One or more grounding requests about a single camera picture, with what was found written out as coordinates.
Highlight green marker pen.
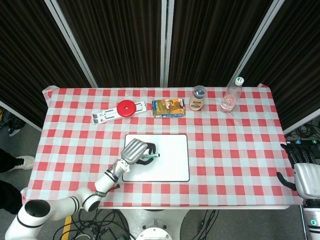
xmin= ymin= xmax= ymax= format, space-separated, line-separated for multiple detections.
xmin=140 ymin=153 xmax=161 ymax=161

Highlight red white checkered tablecloth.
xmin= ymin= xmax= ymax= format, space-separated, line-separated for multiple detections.
xmin=21 ymin=84 xmax=306 ymax=208

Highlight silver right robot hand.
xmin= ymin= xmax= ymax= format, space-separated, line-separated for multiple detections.
xmin=275 ymin=143 xmax=320 ymax=200

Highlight clear plastic water bottle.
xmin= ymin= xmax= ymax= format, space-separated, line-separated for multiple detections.
xmin=219 ymin=76 xmax=245 ymax=113

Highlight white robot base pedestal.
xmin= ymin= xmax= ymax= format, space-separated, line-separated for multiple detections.
xmin=117 ymin=208 xmax=193 ymax=240

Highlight white drawing board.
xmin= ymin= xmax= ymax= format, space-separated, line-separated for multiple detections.
xmin=121 ymin=133 xmax=190 ymax=183

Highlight black floor cables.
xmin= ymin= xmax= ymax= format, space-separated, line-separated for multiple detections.
xmin=53 ymin=208 xmax=132 ymax=240

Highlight beige jar with clear lid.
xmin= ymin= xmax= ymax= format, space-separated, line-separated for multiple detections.
xmin=188 ymin=85 xmax=206 ymax=112

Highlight white folding stand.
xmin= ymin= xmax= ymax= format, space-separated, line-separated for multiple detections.
xmin=91 ymin=100 xmax=147 ymax=125

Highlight orange and blue snack pack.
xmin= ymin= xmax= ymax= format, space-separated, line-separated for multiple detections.
xmin=151 ymin=98 xmax=186 ymax=119

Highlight red round disc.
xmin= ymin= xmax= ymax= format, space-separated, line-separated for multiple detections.
xmin=116 ymin=99 xmax=137 ymax=118

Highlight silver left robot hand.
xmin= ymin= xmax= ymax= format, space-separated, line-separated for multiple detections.
xmin=120 ymin=138 xmax=160 ymax=166

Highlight person's black trouser leg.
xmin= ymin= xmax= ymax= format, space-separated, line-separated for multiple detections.
xmin=0 ymin=148 xmax=18 ymax=174

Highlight dark ribbed partition panel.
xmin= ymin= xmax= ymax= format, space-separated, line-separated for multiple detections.
xmin=167 ymin=0 xmax=272 ymax=88
xmin=56 ymin=0 xmax=163 ymax=88
xmin=0 ymin=0 xmax=91 ymax=129
xmin=241 ymin=0 xmax=320 ymax=131

